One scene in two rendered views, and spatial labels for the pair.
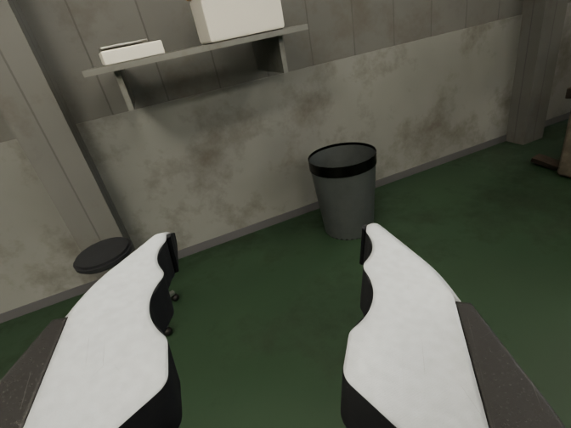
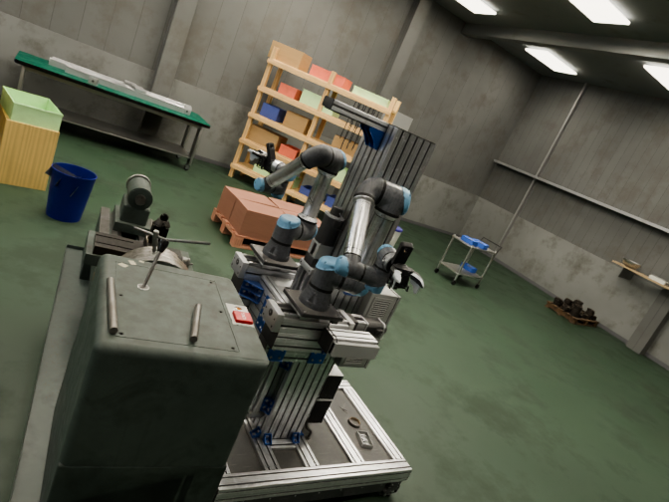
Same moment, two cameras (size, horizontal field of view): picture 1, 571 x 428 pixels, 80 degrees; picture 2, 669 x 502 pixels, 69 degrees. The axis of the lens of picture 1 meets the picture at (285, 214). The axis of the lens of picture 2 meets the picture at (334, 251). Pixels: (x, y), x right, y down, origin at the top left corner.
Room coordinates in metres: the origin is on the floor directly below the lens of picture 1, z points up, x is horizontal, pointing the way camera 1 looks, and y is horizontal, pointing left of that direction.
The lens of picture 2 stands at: (1.49, -0.79, 2.01)
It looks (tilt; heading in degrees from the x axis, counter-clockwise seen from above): 16 degrees down; 160
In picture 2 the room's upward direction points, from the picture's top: 24 degrees clockwise
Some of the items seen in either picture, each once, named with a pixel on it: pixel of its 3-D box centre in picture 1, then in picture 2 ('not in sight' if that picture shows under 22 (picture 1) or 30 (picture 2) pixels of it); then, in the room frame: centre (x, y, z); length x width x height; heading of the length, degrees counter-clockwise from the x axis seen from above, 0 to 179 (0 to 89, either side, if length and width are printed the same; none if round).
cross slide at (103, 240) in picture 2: not in sight; (139, 251); (-0.98, -0.87, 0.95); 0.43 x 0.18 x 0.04; 101
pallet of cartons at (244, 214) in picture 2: not in sight; (272, 224); (-4.75, 0.50, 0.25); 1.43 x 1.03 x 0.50; 103
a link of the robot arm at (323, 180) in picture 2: not in sight; (317, 194); (-1.02, -0.10, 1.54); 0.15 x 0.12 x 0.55; 127
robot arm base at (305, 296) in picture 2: not in sight; (318, 293); (-0.46, -0.07, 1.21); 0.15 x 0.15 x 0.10
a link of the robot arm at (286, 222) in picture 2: not in sight; (287, 228); (-0.94, -0.20, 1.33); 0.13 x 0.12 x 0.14; 127
